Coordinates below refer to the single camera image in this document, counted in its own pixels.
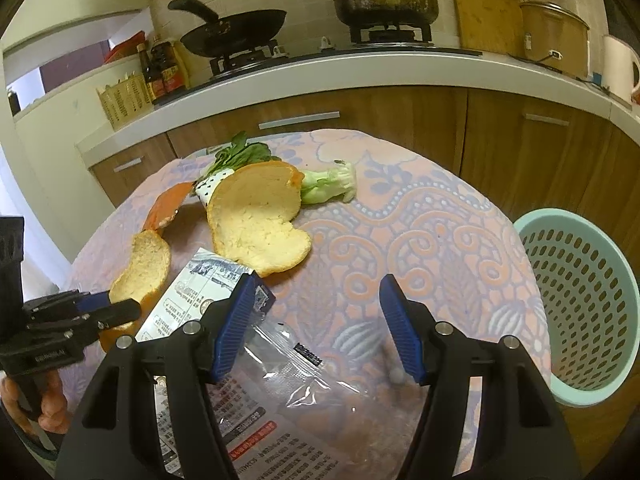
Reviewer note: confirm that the white blue printed packet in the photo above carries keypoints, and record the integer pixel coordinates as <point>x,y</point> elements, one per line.
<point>205,279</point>

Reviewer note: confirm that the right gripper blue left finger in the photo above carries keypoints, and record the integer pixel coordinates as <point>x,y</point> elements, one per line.
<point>230,325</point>

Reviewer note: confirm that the yellow plastic basket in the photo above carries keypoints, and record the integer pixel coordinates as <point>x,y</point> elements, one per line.
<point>125,101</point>

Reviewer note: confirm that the red label sauce bottle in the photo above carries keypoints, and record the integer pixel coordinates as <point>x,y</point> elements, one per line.
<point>164,57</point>

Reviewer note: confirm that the beige rice cooker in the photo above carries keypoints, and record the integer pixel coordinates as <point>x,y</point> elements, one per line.
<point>556,38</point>

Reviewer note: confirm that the white polka dot wrapper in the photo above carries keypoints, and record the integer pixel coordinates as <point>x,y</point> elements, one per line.
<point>205,188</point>

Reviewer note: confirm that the black frying pan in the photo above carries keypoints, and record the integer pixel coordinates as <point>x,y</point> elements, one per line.
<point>224,36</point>

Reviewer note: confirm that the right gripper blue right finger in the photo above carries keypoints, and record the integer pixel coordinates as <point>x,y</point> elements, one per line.
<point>407,321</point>

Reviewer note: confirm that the wooden cutting board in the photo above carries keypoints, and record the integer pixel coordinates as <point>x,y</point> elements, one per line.
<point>494,26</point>

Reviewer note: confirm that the floral pink tablecloth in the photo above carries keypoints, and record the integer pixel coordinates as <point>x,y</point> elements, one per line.
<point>488,412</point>

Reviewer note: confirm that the clear plastic printed bag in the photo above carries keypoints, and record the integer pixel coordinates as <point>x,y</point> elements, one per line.
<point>283,415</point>

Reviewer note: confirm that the wooden kitchen cabinet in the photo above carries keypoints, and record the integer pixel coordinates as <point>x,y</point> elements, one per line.
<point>400,124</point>

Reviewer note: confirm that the teal perforated waste basket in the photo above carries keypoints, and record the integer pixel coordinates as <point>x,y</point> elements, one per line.
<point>591,301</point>

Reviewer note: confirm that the large pomelo peel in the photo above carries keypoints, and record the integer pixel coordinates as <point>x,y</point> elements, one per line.
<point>251,217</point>

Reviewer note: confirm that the white electric kettle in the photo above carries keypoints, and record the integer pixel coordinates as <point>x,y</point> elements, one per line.
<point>620,64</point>

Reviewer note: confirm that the orange printed wrapper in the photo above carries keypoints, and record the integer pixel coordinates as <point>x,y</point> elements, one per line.
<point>166,207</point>

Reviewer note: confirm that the green leafy vegetable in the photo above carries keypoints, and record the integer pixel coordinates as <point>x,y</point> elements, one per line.
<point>239,153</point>

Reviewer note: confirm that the black gas stove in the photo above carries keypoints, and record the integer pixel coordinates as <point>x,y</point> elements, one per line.
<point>397,38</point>

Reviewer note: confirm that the bok choy stem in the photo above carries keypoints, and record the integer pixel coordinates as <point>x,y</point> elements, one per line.
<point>338,181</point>

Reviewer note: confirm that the small pomelo peel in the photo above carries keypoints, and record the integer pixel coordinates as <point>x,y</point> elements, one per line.
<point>143,280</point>

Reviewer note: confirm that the person's left hand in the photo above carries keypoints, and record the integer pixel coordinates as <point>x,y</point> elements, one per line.
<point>55,416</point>

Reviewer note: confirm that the dark soy sauce bottle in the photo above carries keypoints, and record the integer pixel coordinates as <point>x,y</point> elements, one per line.
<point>152,77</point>

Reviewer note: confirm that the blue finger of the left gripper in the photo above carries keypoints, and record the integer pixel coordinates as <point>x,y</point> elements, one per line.
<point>91,301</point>

